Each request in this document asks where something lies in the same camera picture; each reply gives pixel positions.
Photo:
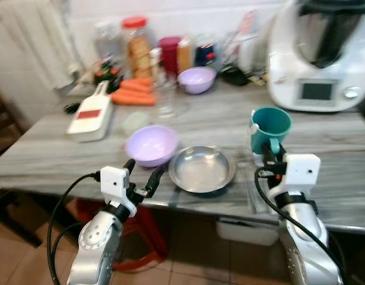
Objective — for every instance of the small lilac plastic bowl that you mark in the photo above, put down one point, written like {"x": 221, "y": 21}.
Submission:
{"x": 197, "y": 80}

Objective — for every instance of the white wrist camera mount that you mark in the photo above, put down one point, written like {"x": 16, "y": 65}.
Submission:
{"x": 116, "y": 184}
{"x": 302, "y": 175}

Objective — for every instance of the beige hanging towel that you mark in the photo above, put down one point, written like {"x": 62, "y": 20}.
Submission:
{"x": 43, "y": 41}

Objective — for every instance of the orange sauce bottle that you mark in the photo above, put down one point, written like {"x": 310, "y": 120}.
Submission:
{"x": 184, "y": 55}

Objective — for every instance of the large lilac plastic bowl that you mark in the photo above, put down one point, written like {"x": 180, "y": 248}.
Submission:
{"x": 151, "y": 144}

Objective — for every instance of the clear plastic utensil container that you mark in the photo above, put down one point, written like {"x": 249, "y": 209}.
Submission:
{"x": 241, "y": 52}

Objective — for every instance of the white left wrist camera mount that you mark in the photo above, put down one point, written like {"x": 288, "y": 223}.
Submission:
{"x": 116, "y": 184}

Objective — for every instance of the white plastic tub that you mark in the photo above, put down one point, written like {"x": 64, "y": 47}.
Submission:
{"x": 247, "y": 231}

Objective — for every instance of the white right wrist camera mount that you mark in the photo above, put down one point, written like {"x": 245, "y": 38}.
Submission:
{"x": 302, "y": 175}

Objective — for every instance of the white food processor appliance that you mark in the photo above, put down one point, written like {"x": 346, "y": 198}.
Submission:
{"x": 289, "y": 59}

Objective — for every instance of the stainless steel bowl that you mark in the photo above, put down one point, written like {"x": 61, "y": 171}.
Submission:
{"x": 201, "y": 169}

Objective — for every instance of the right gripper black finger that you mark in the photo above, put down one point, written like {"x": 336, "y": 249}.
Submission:
{"x": 270, "y": 155}

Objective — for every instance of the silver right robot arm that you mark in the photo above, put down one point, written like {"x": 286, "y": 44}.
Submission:
{"x": 307, "y": 249}

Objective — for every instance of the clear bottle with white cap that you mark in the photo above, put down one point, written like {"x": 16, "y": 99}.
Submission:
{"x": 109, "y": 44}

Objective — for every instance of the white slicer with red blade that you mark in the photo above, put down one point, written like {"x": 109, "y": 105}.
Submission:
{"x": 89, "y": 116}

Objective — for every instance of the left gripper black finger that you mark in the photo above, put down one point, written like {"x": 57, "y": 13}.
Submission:
{"x": 130, "y": 166}
{"x": 155, "y": 181}

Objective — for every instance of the dark wooden chair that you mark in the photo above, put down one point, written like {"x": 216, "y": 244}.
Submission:
{"x": 4, "y": 124}

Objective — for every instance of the clear drinking glass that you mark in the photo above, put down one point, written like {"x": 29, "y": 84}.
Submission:
{"x": 169, "y": 98}

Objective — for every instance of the maroon canister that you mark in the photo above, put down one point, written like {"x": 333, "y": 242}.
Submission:
{"x": 170, "y": 56}

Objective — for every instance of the cracker jar with red lid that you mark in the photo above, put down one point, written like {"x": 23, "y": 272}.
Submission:
{"x": 137, "y": 50}

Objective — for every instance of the orange carrot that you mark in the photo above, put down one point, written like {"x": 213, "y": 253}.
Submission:
{"x": 136, "y": 84}
{"x": 133, "y": 100}
{"x": 133, "y": 92}

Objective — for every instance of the red and white packet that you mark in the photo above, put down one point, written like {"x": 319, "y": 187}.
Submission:
{"x": 250, "y": 22}

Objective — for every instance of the black rounded object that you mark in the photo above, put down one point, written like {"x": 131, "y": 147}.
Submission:
{"x": 234, "y": 75}

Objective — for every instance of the teal mug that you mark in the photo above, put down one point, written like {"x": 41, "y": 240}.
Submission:
{"x": 271, "y": 127}

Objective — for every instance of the dark blue jar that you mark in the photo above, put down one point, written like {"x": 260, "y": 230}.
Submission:
{"x": 206, "y": 54}

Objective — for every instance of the small pale green lid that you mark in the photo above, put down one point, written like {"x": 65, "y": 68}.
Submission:
{"x": 135, "y": 122}

